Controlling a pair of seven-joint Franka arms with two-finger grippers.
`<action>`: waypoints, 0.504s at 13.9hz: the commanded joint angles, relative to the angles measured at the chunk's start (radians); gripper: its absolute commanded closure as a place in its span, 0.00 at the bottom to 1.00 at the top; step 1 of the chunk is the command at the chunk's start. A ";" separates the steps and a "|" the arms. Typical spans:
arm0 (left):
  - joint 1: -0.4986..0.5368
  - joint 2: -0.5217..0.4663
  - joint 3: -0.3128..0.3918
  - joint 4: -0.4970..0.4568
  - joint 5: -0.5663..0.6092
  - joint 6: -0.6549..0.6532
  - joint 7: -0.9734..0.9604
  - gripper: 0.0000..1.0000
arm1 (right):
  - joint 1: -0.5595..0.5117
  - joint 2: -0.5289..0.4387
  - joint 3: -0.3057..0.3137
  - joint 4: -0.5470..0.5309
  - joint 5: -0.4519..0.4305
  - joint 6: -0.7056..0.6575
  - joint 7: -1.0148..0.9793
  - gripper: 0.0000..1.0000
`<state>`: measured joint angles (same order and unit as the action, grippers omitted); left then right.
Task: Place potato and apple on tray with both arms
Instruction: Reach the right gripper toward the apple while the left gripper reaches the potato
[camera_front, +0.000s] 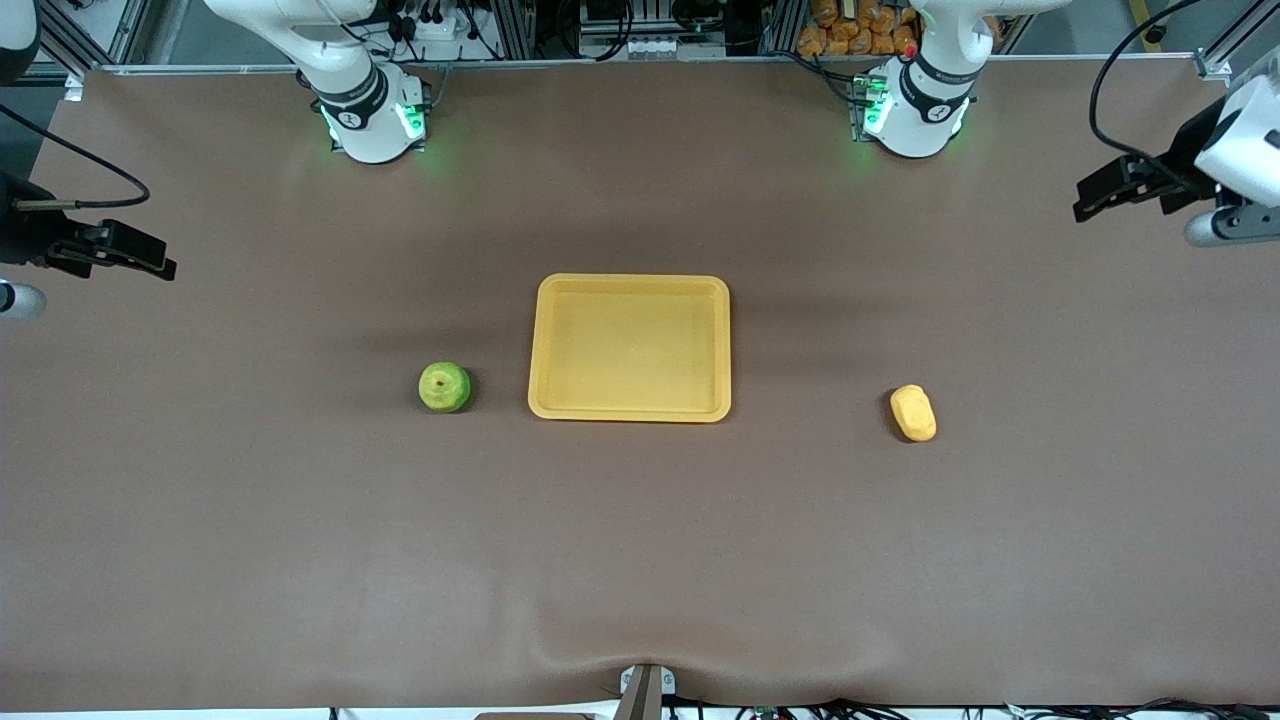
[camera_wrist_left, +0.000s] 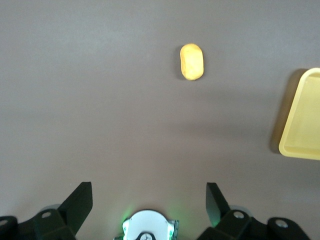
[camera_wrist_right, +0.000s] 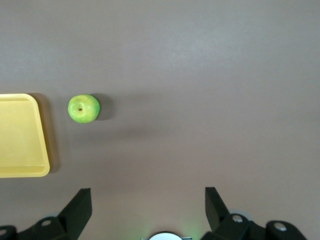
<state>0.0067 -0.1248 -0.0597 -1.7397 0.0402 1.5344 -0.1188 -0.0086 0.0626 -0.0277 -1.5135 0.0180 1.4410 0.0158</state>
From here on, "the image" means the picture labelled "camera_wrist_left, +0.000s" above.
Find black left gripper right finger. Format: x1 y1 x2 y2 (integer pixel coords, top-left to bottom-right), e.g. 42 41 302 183
197 182 311 240

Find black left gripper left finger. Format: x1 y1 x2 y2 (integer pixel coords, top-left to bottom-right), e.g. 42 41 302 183
0 181 94 240

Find yellow potato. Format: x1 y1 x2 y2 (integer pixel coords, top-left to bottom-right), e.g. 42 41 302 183
179 43 205 82

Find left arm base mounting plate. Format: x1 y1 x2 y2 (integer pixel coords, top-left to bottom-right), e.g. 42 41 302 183
168 219 180 240

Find yellow plastic tray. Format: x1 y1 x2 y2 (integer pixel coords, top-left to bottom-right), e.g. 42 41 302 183
278 67 320 161

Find brown table cover mat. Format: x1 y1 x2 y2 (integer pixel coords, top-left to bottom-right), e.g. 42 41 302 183
0 0 320 240

